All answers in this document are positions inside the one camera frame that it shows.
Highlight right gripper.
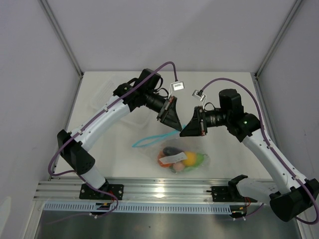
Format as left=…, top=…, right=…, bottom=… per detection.
left=180, top=106, right=230, bottom=137

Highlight right aluminium frame post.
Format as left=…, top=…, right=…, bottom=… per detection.
left=254, top=0, right=305, bottom=80

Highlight green toy bell pepper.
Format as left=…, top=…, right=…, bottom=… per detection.
left=184, top=153, right=208, bottom=172

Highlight purple toy eggplant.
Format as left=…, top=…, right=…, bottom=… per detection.
left=162, top=146, right=183, bottom=156

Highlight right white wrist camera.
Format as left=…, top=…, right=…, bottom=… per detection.
left=192, top=90, right=206, bottom=108

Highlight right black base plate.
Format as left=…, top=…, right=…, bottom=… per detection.
left=206, top=186, right=257, bottom=203

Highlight yellow toy lemon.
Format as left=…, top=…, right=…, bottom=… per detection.
left=182, top=151, right=197, bottom=167

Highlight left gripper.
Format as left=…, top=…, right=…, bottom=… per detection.
left=145, top=90, right=182, bottom=132

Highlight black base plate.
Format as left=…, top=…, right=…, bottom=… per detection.
left=206, top=186, right=257, bottom=203
left=79, top=184, right=124, bottom=200

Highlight orange toy pumpkin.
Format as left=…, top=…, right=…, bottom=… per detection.
left=157, top=154, right=173, bottom=168

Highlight white slotted cable duct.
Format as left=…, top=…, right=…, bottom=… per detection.
left=43, top=202, right=232, bottom=215

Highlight aluminium mounting rail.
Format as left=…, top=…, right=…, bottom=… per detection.
left=33, top=177, right=305, bottom=205

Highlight clear zip top bag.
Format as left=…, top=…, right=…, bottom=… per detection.
left=132, top=130, right=211, bottom=174

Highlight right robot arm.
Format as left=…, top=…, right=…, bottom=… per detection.
left=179, top=89, right=319, bottom=222

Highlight left aluminium frame post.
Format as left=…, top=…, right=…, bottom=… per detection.
left=38, top=0, right=84, bottom=79

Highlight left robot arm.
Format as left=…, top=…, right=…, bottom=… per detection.
left=57, top=69, right=184, bottom=199

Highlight aluminium frame post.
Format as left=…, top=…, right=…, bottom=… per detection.
left=38, top=0, right=84, bottom=79
left=254, top=0, right=305, bottom=80

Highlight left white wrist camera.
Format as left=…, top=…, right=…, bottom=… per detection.
left=168, top=81, right=185, bottom=98

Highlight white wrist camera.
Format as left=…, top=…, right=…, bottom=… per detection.
left=192, top=90, right=206, bottom=108
left=168, top=81, right=185, bottom=98

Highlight pink toy egg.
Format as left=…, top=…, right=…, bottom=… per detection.
left=172, top=162, right=185, bottom=172

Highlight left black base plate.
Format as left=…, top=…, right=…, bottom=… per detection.
left=79, top=184, right=124, bottom=200

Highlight white perforated plastic basket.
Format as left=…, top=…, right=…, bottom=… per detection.
left=90, top=74, right=151, bottom=129

